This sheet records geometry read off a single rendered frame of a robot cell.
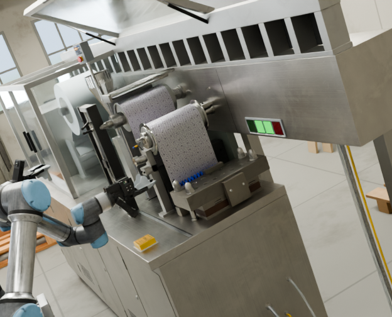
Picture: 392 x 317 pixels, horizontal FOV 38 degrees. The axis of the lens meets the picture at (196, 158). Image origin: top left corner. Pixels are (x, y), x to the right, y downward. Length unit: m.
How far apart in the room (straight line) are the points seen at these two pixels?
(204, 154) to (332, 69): 0.87
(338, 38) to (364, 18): 3.12
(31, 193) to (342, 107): 1.05
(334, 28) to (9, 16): 8.54
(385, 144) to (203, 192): 0.72
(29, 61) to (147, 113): 7.48
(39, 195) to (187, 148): 0.72
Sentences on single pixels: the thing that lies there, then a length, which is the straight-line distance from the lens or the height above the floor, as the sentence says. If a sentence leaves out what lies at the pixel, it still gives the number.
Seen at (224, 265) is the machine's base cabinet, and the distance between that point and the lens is 2.33.
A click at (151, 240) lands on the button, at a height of 0.92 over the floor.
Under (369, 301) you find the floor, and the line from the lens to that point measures 3.19.
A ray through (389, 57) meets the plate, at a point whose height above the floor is 1.36.
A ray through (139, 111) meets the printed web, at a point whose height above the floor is 1.35.
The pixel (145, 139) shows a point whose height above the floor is 1.26.
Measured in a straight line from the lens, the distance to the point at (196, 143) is 2.47.
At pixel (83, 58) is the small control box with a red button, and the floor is 1.64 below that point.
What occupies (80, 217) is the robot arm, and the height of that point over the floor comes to 1.11.
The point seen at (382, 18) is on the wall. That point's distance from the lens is 4.77.
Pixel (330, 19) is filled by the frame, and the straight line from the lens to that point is 1.80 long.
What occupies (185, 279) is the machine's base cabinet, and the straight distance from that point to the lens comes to 2.27.
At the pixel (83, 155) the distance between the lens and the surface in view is 3.38.
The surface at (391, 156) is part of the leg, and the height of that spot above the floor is 1.02.
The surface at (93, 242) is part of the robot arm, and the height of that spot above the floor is 0.99.
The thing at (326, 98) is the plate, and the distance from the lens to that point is 1.89.
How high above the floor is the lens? 1.76
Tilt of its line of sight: 16 degrees down
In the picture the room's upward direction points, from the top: 20 degrees counter-clockwise
